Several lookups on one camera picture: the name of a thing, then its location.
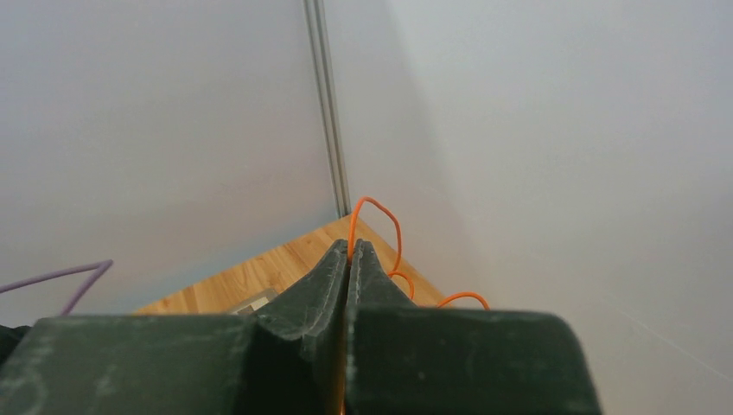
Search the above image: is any wooden chessboard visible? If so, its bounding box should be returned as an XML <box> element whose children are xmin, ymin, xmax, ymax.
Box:
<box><xmin>227</xmin><ymin>288</ymin><xmax>277</xmax><ymax>315</ymax></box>

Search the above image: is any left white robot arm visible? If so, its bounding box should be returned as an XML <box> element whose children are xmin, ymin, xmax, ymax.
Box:
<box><xmin>0</xmin><ymin>325</ymin><xmax>32</xmax><ymax>366</ymax></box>

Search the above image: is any orange thin cable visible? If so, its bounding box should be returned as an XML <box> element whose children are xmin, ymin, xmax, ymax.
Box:
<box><xmin>347</xmin><ymin>196</ymin><xmax>491</xmax><ymax>311</ymax></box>

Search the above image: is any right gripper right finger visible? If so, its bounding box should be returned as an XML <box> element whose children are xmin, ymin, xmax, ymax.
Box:
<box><xmin>345</xmin><ymin>240</ymin><xmax>602</xmax><ymax>414</ymax></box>

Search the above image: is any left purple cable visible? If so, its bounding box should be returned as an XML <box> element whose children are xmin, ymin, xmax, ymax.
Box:
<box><xmin>0</xmin><ymin>259</ymin><xmax>114</xmax><ymax>317</ymax></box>

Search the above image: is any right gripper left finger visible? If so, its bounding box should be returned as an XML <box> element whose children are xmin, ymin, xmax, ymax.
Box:
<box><xmin>1</xmin><ymin>240</ymin><xmax>348</xmax><ymax>414</ymax></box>

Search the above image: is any left aluminium frame post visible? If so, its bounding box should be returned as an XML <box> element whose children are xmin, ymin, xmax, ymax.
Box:
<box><xmin>303</xmin><ymin>0</ymin><xmax>351</xmax><ymax>217</ymax></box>

